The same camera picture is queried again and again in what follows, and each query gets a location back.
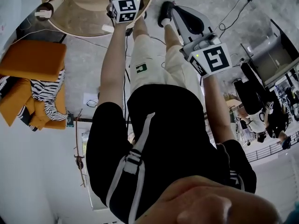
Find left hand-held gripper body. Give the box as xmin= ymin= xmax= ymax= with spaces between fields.
xmin=108 ymin=0 xmax=141 ymax=24

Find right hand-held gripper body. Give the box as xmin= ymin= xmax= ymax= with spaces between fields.
xmin=179 ymin=32 xmax=233 ymax=79

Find person's left forearm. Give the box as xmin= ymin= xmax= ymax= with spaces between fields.
xmin=99 ymin=16 xmax=134 ymax=109

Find person's right forearm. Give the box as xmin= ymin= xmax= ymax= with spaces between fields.
xmin=201 ymin=72 xmax=237 ymax=147

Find round wooden table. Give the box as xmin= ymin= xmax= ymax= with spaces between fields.
xmin=41 ymin=0 xmax=157 ymax=38

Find person's right leg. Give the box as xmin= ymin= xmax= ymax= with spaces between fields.
xmin=163 ymin=23 xmax=185 ymax=49

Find person's leg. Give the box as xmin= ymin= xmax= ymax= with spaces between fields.
xmin=132 ymin=15 xmax=150 ymax=40
xmin=163 ymin=23 xmax=185 ymax=49

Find person's right black shoe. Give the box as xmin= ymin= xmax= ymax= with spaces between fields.
xmin=157 ymin=0 xmax=176 ymax=28

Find person's left leg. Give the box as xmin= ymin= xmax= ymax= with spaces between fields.
xmin=132 ymin=15 xmax=150 ymax=40

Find small white block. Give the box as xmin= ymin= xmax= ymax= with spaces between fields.
xmin=101 ymin=24 xmax=115 ymax=34

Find person's beige shorts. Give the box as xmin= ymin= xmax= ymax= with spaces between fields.
xmin=129 ymin=33 xmax=206 ymax=103

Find grey metal cabinet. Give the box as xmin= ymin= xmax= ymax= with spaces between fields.
xmin=240 ymin=18 xmax=299 ymax=92

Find beige cylinder with dark cap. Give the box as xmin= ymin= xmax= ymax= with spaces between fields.
xmin=34 ymin=0 xmax=66 ymax=21

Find person's black shirt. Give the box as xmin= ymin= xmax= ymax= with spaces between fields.
xmin=85 ymin=84 xmax=257 ymax=224

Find orange sofa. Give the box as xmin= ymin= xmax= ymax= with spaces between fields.
xmin=0 ymin=39 xmax=69 ymax=132

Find black metal railing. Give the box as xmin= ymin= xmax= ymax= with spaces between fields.
xmin=244 ymin=130 xmax=299 ymax=163

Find black white striped blanket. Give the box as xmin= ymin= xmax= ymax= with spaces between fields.
xmin=0 ymin=69 xmax=69 ymax=128

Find wooden branch coat rack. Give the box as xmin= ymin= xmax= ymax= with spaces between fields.
xmin=73 ymin=108 xmax=89 ymax=188

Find person's face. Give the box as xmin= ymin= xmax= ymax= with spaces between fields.
xmin=139 ymin=175 xmax=284 ymax=224

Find grey right shoulder strap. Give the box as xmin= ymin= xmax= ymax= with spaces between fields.
xmin=228 ymin=168 xmax=246 ymax=191

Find grey shoulder strap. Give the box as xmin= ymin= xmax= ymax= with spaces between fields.
xmin=228 ymin=168 xmax=246 ymax=191
xmin=106 ymin=112 xmax=157 ymax=224

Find grey left shoulder strap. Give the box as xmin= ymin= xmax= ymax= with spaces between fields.
xmin=106 ymin=112 xmax=157 ymax=224

